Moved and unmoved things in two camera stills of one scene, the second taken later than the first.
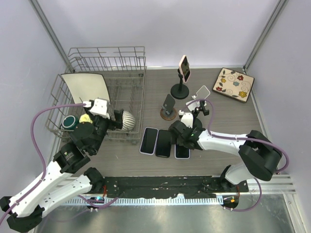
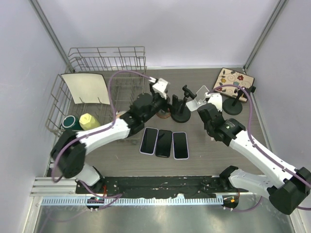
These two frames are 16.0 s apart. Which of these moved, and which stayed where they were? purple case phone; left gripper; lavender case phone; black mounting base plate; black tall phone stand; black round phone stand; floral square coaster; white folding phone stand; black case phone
Moved: left gripper; black tall phone stand; black round phone stand
Stayed: lavender case phone; purple case phone; white folding phone stand; floral square coaster; black case phone; black mounting base plate
